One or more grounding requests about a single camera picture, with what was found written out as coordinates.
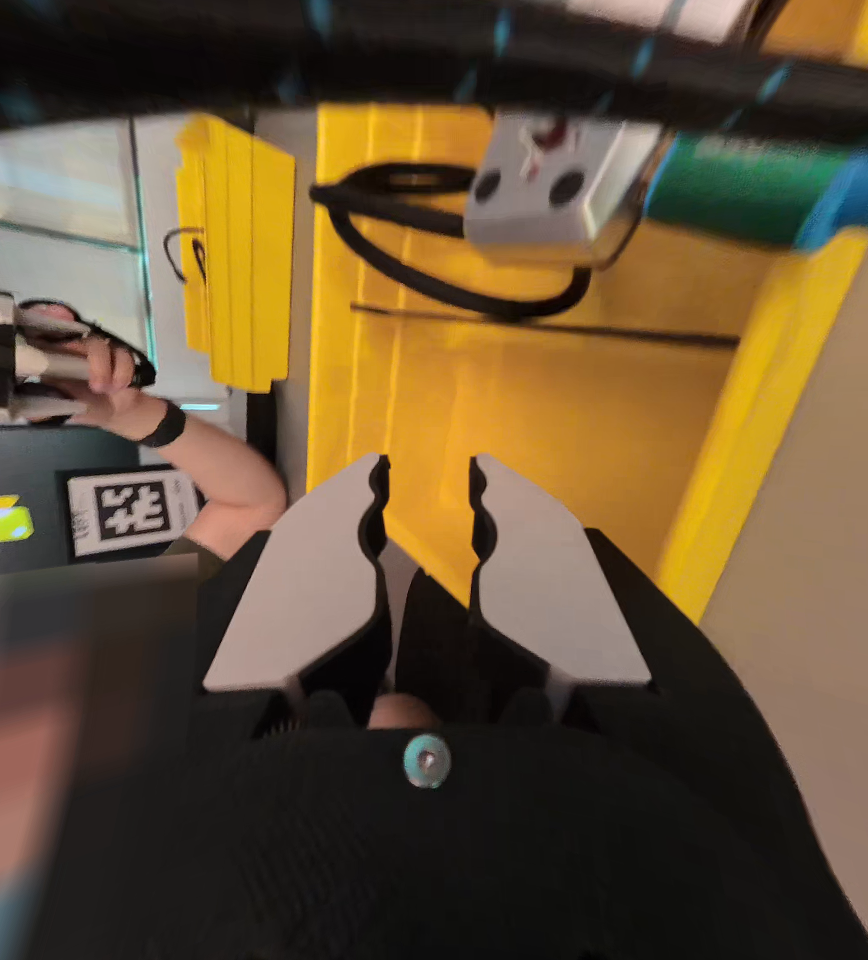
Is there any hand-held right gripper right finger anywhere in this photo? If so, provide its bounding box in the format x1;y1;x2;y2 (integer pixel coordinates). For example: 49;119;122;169
468;452;654;715

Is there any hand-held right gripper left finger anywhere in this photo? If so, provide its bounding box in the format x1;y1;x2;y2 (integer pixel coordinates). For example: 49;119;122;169
201;452;394;706

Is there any large yellow plastic bin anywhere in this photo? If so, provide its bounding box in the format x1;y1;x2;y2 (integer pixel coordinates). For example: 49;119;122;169
305;0;868;625

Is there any black adapter cable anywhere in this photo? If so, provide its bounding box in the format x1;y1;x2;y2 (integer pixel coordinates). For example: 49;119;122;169
309;161;594;325

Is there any silver adapter box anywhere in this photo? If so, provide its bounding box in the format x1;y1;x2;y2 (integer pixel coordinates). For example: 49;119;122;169
462;112;666;270

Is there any black green-plug hdmi cable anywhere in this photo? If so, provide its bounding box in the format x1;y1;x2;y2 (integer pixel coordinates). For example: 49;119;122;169
0;0;868;252

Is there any person's left forearm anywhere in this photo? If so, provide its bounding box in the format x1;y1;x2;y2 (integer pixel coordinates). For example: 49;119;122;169
137;399;290;560

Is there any person's left hand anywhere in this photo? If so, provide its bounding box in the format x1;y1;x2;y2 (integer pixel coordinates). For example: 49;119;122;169
20;298;169;445

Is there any black screen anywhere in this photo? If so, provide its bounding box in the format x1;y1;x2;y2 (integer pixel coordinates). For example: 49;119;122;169
0;422;203;582

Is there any black wristband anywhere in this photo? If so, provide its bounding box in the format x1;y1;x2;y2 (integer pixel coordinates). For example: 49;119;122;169
134;399;188;450

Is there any black and white printed tag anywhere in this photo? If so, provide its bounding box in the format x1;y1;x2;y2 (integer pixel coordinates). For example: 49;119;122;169
65;465;204;565

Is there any thin black stick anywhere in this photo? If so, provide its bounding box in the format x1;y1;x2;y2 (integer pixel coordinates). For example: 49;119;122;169
349;300;741;351

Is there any ribbed yellow plastic bin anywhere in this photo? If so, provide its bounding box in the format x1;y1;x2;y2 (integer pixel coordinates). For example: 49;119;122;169
174;112;297;396

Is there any black post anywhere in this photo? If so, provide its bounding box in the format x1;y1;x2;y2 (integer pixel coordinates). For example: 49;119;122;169
245;388;279;468

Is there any thin black wire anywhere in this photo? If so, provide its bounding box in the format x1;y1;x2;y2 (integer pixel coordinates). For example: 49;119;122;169
162;227;209;286

